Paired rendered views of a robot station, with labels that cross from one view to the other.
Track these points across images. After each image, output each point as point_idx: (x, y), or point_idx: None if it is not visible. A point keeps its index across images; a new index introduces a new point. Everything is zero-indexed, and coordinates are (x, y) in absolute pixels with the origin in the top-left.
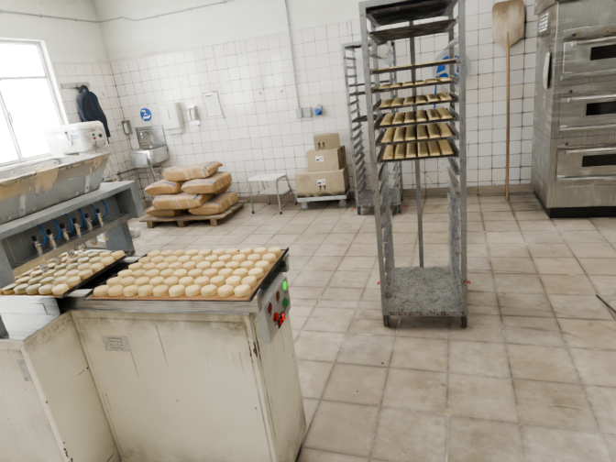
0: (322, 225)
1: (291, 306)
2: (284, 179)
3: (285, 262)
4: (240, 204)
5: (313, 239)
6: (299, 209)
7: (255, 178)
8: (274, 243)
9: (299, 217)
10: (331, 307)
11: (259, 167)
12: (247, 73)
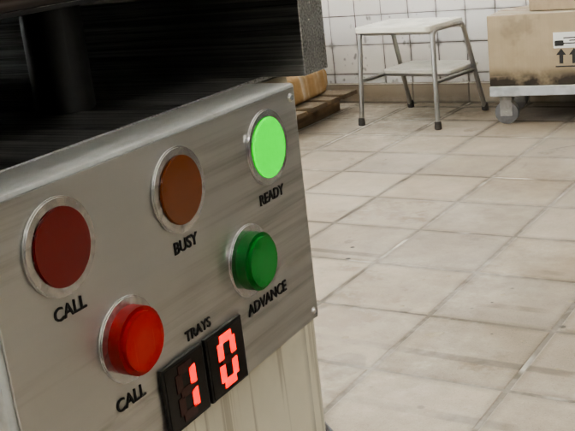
0: (556, 161)
1: (315, 309)
2: (459, 38)
3: (296, 4)
4: (330, 99)
5: (526, 194)
6: (492, 121)
7: (375, 25)
8: (405, 196)
9: (489, 138)
10: (566, 400)
11: (394, 3)
12: None
